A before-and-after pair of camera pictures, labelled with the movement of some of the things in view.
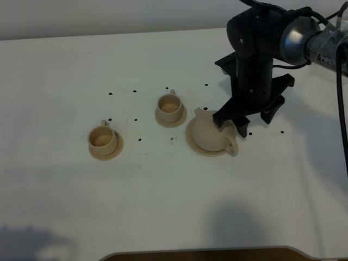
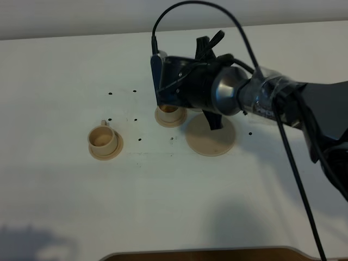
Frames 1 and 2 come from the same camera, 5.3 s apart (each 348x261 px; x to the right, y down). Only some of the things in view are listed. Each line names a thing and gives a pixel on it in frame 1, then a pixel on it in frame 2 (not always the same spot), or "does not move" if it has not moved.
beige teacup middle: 169,107 does not move
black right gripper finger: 267,115 to 204,50
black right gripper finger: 242,124 to 215,120
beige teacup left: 102,140 does not move
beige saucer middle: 172,124 does not move
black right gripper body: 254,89 to 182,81
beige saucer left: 118,150 does not move
